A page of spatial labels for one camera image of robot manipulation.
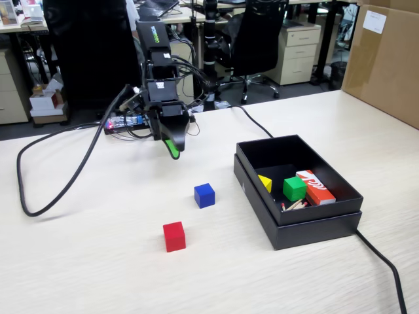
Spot white paper label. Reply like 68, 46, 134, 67
362, 9, 388, 33

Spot yellow wooden wedge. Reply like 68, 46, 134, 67
257, 174, 273, 194

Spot small white desk box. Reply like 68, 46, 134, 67
28, 5, 45, 22

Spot large brown cardboard box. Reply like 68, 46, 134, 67
340, 0, 419, 130

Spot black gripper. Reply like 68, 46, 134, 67
159, 101, 191, 160

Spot red wooden cube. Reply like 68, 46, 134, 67
162, 221, 187, 253

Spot beige drawer pedestal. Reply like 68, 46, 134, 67
170, 39, 196, 97
263, 23, 322, 86

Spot black mesh office chair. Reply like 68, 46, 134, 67
215, 0, 291, 105

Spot black trash bin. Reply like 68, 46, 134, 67
329, 61, 348, 92

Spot orange white matchbox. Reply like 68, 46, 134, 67
295, 169, 337, 206

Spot desk picture frame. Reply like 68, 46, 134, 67
0, 0, 20, 27

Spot black solid-back office chair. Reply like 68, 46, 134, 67
42, 0, 141, 112

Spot person in white shirt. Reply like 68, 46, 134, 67
126, 0, 141, 33

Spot beige drawer cabinet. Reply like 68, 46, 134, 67
0, 48, 32, 126

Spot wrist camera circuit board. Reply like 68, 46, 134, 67
119, 84, 145, 112

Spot black vertical pole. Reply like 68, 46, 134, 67
202, 0, 219, 111

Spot robot controller board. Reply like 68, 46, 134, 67
103, 114, 153, 135

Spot blue wooden cube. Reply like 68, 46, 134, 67
194, 183, 216, 209

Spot black-legged office desk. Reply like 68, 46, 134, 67
287, 0, 359, 86

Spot white box with red print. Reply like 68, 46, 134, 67
29, 87, 65, 111

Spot green wooden cube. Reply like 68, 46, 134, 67
282, 176, 308, 202

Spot black cardboard box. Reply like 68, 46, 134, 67
235, 133, 365, 226

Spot white office desk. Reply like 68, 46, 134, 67
0, 18, 63, 86
137, 5, 230, 26

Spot thick black camera cable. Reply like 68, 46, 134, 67
16, 84, 135, 218

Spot black open box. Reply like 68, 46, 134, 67
232, 153, 363, 251

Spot black laptop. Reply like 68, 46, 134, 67
136, 0, 181, 18

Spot black power cable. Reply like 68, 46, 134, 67
214, 104, 409, 314

